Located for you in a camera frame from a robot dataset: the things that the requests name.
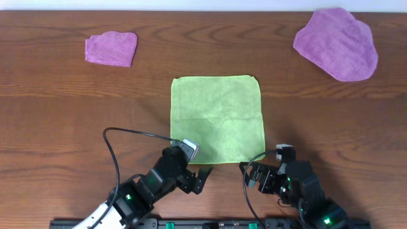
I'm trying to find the green microfiber cloth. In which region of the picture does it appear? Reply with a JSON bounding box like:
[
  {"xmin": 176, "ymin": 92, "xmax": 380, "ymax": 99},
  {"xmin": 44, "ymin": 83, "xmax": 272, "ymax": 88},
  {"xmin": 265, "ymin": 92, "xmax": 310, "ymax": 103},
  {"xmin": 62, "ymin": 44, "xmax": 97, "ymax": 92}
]
[{"xmin": 170, "ymin": 75, "xmax": 265, "ymax": 164}]

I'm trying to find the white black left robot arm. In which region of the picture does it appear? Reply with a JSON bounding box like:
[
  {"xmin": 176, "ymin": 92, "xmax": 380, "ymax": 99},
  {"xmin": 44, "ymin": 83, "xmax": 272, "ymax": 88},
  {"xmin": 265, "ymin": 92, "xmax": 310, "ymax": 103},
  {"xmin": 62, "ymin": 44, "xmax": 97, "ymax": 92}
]
[{"xmin": 75, "ymin": 146, "xmax": 212, "ymax": 229}]

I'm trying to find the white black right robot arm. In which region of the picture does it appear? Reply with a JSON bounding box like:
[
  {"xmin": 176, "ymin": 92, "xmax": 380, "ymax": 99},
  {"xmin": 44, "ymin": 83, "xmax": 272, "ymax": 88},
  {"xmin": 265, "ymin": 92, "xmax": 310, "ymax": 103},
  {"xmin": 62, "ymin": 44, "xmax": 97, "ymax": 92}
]
[{"xmin": 239, "ymin": 158, "xmax": 351, "ymax": 228}]

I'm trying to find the small folded purple cloth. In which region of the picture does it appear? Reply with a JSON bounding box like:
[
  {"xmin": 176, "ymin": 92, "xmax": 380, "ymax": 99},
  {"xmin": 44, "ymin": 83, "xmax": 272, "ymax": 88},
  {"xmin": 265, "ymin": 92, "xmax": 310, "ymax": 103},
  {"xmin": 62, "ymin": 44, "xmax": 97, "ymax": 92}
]
[{"xmin": 85, "ymin": 31, "xmax": 138, "ymax": 67}]

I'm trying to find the large purple cloth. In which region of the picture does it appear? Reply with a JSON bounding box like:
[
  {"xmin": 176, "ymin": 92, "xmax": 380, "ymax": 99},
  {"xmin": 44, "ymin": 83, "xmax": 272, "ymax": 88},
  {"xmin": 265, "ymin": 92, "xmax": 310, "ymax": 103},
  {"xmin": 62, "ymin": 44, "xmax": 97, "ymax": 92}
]
[{"xmin": 293, "ymin": 8, "xmax": 378, "ymax": 82}]

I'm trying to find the black left camera cable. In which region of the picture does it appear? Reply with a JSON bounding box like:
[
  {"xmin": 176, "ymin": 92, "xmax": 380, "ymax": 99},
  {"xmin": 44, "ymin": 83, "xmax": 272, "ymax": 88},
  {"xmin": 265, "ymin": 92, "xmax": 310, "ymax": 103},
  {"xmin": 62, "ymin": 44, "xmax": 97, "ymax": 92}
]
[{"xmin": 92, "ymin": 127, "xmax": 179, "ymax": 229}]

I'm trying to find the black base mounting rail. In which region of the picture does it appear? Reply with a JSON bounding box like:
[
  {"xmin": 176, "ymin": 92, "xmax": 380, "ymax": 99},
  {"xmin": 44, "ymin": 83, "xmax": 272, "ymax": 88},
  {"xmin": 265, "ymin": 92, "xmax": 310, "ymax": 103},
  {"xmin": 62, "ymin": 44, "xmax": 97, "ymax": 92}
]
[{"xmin": 49, "ymin": 218, "xmax": 371, "ymax": 229}]

